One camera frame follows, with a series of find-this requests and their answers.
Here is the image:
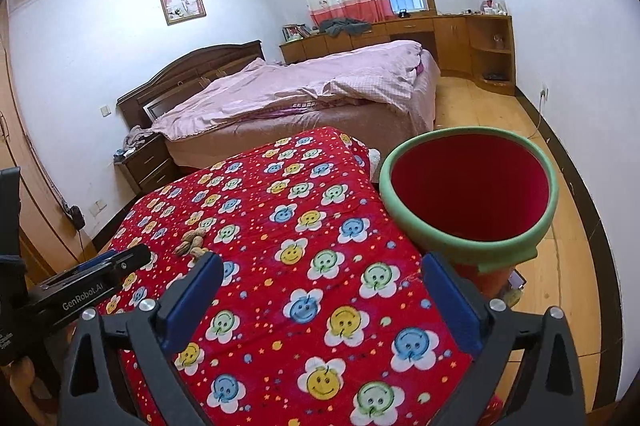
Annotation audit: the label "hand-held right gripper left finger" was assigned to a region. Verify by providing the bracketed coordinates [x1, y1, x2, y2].
[59, 251, 225, 426]

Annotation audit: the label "dark wooden bed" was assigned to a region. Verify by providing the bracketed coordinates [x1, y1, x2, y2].
[116, 38, 442, 172]

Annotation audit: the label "clear printed plastic bag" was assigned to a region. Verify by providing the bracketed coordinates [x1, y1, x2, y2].
[502, 271, 526, 307]

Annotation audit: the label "red bin with green rim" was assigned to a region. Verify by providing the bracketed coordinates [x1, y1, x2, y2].
[378, 127, 559, 302]

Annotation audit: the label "person's left hand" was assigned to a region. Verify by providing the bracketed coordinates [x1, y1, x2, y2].
[0, 358, 38, 426]

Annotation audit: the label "wooden corner shelf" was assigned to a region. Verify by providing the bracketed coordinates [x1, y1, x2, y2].
[465, 13, 516, 96]

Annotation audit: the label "red flower print blanket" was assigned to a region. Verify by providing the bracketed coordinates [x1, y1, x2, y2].
[95, 126, 501, 426]

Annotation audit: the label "long wooden cabinet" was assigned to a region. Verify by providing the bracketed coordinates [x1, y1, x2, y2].
[279, 13, 473, 79]

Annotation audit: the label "grey clothes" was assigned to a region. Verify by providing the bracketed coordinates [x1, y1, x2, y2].
[317, 17, 372, 38]

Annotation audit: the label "pink crumpled cloth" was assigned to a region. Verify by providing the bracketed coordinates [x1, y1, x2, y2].
[122, 124, 156, 149]

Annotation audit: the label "dark wooden nightstand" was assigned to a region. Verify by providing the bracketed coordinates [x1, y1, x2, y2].
[114, 133, 176, 196]

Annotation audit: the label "row of books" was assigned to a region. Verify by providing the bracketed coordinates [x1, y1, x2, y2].
[281, 23, 313, 42]

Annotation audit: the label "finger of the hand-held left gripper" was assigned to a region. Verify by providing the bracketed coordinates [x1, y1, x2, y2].
[31, 243, 152, 329]

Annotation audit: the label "pile of peanuts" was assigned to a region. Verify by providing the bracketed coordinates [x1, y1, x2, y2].
[172, 216, 217, 257]

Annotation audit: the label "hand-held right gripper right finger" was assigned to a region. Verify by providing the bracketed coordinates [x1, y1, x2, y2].
[421, 251, 586, 426]

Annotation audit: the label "pink duvet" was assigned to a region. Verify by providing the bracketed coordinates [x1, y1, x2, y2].
[150, 39, 426, 142]

